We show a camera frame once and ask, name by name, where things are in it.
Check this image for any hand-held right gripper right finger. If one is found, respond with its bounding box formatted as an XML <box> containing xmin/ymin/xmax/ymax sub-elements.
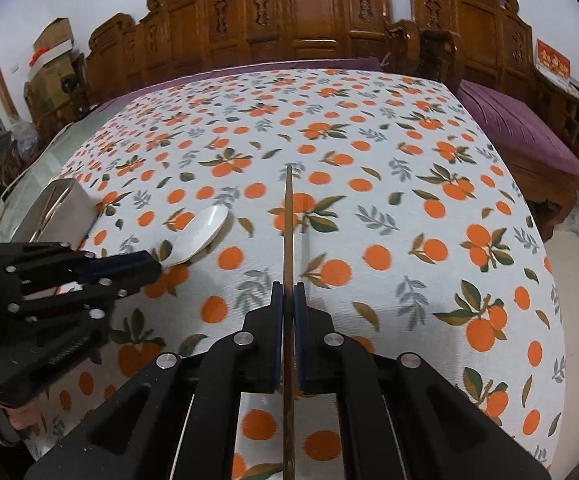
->
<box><xmin>293</xmin><ymin>282</ymin><xmax>553</xmax><ymax>480</ymax></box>

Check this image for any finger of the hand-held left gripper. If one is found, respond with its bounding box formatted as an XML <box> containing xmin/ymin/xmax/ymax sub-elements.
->
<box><xmin>0</xmin><ymin>242</ymin><xmax>158</xmax><ymax>274</ymax></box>
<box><xmin>6</xmin><ymin>267</ymin><xmax>163</xmax><ymax>319</ymax></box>

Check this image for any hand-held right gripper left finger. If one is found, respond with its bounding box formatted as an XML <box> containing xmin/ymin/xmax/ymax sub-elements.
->
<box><xmin>23</xmin><ymin>282</ymin><xmax>285</xmax><ymax>480</ymax></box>

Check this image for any grey rectangular utensil container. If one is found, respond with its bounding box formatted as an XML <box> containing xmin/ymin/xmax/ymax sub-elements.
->
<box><xmin>19</xmin><ymin>178</ymin><xmax>97</xmax><ymax>251</ymax></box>

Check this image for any white plastic spoon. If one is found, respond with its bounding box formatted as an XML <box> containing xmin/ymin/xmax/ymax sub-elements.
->
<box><xmin>158</xmin><ymin>204</ymin><xmax>230</xmax><ymax>268</ymax></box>

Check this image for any dark brown chopstick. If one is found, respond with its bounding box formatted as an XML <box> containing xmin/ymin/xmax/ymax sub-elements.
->
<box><xmin>280</xmin><ymin>164</ymin><xmax>301</xmax><ymax>480</ymax></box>

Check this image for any person's left hand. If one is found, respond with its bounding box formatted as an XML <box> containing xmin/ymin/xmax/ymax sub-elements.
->
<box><xmin>0</xmin><ymin>384</ymin><xmax>41</xmax><ymax>431</ymax></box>

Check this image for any glass side table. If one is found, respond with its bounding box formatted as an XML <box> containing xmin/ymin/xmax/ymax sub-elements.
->
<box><xmin>0</xmin><ymin>105</ymin><xmax>115</xmax><ymax>241</ymax></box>

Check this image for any orange print tablecloth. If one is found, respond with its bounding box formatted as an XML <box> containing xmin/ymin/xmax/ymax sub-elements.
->
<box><xmin>16</xmin><ymin>67</ymin><xmax>567</xmax><ymax>480</ymax></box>

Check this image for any large brown cardboard box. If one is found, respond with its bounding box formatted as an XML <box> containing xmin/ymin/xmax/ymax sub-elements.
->
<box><xmin>25</xmin><ymin>55</ymin><xmax>88</xmax><ymax>117</ymax></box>

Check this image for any white box with red print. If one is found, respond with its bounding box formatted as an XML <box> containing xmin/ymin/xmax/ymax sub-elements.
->
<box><xmin>28</xmin><ymin>42</ymin><xmax>71</xmax><ymax>69</ymax></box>

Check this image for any long purple seat cushion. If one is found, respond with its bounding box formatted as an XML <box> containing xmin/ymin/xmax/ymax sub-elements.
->
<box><xmin>92</xmin><ymin>56</ymin><xmax>387</xmax><ymax>111</ymax></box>

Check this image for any long carved wooden sofa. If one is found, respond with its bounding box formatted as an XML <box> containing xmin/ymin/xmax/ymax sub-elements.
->
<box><xmin>85</xmin><ymin>0</ymin><xmax>420</xmax><ymax>111</ymax></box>

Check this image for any short carved wooden sofa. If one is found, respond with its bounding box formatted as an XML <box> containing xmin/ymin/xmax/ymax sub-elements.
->
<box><xmin>409</xmin><ymin>0</ymin><xmax>579</xmax><ymax>243</ymax></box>

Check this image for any red desk calendar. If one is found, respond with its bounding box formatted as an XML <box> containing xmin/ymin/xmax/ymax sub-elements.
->
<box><xmin>534</xmin><ymin>39</ymin><xmax>573</xmax><ymax>82</ymax></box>

